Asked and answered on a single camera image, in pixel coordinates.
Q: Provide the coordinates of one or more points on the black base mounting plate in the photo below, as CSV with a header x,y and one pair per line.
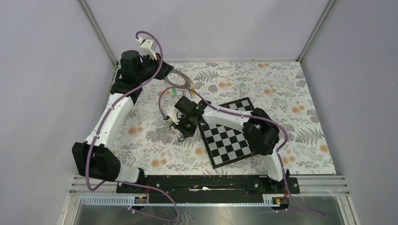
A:
x,y
205,189

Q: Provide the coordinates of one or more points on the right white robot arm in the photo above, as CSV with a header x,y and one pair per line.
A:
x,y
261,133

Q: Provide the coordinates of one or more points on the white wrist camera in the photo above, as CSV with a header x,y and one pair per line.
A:
x,y
172,113
148,47

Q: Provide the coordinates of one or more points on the metal keyring disc with rings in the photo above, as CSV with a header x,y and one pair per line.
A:
x,y
178,79

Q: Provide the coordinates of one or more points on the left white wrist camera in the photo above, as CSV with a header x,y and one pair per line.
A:
x,y
148,47

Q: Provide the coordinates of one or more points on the floral patterned table mat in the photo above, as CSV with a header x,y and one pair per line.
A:
x,y
144,140

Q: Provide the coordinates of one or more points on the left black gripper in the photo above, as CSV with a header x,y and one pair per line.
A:
x,y
165,69

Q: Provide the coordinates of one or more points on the black white chessboard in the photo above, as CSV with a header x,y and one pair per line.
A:
x,y
224,144

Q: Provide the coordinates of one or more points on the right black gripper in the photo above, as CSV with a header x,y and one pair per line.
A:
x,y
185,132

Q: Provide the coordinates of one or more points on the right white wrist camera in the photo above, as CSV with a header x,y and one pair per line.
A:
x,y
172,113

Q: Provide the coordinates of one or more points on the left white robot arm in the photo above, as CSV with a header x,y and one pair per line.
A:
x,y
94,157

